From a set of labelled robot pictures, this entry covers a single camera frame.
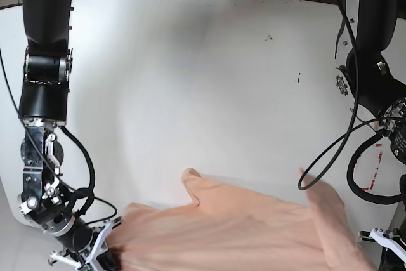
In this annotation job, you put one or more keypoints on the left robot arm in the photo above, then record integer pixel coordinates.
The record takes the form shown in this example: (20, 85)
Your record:
(366, 30)

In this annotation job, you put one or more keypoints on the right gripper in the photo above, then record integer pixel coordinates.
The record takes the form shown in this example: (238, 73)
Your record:
(84, 247)

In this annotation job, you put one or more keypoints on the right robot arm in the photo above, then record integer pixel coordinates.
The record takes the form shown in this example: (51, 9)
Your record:
(46, 200)

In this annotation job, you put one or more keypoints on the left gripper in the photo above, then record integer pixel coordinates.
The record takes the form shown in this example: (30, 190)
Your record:
(393, 247)

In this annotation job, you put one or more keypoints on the red tape marking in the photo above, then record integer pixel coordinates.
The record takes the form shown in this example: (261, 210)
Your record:
(373, 158)

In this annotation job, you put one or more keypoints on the peach T-shirt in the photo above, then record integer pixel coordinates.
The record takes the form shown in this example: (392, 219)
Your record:
(226, 227)

